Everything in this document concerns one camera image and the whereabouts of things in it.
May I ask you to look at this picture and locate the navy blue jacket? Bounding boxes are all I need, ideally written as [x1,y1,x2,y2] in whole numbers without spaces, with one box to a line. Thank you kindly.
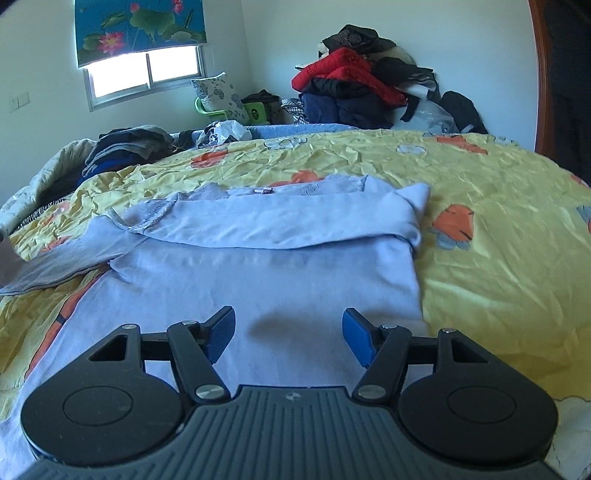
[299,78,394,131]

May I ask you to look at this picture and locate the pale blue plastic bag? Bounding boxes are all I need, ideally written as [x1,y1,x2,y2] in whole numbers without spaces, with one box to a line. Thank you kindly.
[403,98,460,136]

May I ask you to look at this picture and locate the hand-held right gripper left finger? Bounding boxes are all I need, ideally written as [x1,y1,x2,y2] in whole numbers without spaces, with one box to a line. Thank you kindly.
[88,305,238,405]

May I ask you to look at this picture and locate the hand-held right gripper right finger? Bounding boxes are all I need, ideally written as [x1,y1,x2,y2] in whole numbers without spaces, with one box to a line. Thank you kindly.
[342,308,498,403]

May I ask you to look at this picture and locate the lotus print window blind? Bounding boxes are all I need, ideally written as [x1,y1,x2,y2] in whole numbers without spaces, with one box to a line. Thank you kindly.
[74,0,206,69]

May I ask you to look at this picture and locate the floral print pillow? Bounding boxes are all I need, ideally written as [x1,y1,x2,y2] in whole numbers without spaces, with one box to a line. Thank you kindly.
[191,71,250,125]

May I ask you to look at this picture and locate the black garment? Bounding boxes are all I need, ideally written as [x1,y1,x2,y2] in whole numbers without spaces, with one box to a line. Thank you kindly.
[440,90,489,136]

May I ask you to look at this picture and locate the checked cloth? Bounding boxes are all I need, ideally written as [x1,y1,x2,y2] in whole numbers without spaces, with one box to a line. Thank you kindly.
[280,97,306,125]

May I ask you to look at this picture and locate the grey floral quilt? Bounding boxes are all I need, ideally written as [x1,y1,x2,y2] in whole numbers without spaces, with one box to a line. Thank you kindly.
[0,137,102,222]

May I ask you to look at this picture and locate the green stool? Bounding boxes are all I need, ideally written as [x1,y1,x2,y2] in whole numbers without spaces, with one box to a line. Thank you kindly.
[244,102,271,125]

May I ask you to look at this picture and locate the black clothing heap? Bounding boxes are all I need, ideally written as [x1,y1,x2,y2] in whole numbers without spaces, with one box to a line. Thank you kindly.
[318,24,441,121]

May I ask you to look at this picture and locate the yellow printed bedsheet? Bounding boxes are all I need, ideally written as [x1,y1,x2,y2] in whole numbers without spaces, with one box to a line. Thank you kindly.
[0,129,591,480]

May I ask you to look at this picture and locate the light blue shirt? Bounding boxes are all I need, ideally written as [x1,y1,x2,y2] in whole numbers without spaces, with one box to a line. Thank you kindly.
[0,174,432,480]

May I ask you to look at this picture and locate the pile of dark folded clothes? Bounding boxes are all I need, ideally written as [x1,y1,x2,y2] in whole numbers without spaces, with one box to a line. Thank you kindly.
[76,124,195,188]

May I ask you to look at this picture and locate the brown wooden door frame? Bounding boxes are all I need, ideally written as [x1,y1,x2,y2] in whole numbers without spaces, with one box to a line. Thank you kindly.
[527,0,591,185]

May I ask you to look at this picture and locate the window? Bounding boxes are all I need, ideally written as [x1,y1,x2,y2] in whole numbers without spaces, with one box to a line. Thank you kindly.
[82,45,206,112]

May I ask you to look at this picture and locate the white crumpled plastic bag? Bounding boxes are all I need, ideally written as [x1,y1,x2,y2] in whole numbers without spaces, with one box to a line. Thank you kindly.
[203,120,253,147]

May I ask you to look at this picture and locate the blue blanket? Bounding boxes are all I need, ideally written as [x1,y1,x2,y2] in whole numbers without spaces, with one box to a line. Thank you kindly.
[170,122,362,145]

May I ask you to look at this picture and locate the green plastic chair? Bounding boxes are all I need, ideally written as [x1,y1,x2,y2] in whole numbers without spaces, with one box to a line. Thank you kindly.
[194,96,232,123]

